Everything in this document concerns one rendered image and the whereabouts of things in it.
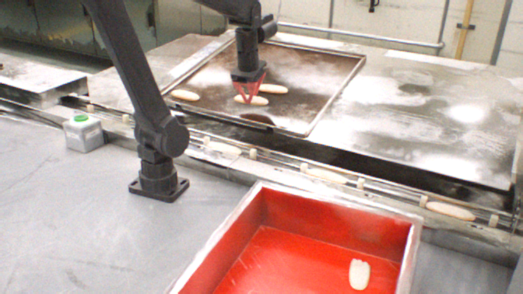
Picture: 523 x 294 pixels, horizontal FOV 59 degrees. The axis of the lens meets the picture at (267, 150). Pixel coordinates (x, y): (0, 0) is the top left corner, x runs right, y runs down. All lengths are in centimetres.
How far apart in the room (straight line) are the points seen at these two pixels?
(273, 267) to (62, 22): 413
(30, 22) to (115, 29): 427
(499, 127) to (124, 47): 93
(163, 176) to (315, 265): 40
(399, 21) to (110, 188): 398
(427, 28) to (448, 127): 350
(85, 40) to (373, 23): 275
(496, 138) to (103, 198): 95
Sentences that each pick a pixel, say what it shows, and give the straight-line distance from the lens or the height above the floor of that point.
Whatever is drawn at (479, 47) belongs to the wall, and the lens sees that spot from 472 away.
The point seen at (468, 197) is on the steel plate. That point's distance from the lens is 118.
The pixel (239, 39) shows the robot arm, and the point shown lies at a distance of 119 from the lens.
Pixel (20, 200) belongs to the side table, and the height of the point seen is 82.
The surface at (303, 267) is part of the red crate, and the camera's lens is 88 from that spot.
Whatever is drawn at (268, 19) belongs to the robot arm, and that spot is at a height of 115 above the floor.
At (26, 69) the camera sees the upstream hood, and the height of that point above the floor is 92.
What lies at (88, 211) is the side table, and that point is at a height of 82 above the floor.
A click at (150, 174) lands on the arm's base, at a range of 106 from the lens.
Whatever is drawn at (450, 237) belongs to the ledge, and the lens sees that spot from 98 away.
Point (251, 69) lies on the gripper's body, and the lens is 122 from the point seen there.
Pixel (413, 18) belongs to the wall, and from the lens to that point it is 475.
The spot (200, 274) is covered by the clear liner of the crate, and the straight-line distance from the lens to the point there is 75.
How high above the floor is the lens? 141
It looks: 28 degrees down
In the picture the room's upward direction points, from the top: 2 degrees clockwise
